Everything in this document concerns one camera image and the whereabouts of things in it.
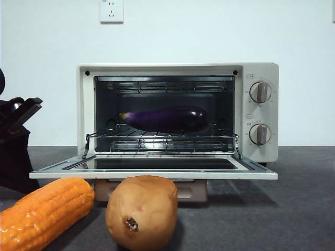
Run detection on glass oven door with handle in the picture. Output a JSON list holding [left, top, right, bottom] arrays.
[[29, 153, 279, 203]]

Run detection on purple eggplant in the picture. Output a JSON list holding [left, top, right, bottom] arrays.
[[119, 106, 210, 134]]

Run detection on beige oven timer knob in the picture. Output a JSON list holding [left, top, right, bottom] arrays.
[[248, 123, 272, 145]]

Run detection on beige oven temperature knob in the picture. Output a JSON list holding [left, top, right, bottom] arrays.
[[249, 81, 273, 104]]

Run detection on cream toaster oven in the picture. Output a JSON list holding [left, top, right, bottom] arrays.
[[76, 62, 280, 168]]

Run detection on orange corn cob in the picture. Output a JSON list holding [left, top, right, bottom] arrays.
[[0, 177, 96, 251]]

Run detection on brown potato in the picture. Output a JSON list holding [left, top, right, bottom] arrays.
[[105, 175, 179, 251]]

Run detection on white wall socket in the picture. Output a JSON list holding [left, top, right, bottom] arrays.
[[99, 0, 125, 25]]

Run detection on wire oven rack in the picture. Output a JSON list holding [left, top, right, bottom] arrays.
[[85, 123, 239, 140]]

